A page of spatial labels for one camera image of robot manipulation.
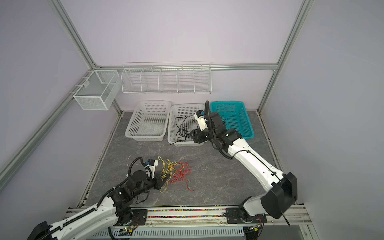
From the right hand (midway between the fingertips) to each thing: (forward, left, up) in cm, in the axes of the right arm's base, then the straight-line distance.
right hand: (195, 132), depth 77 cm
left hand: (-18, +14, -17) cm, 28 cm away
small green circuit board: (-40, +33, -24) cm, 57 cm away
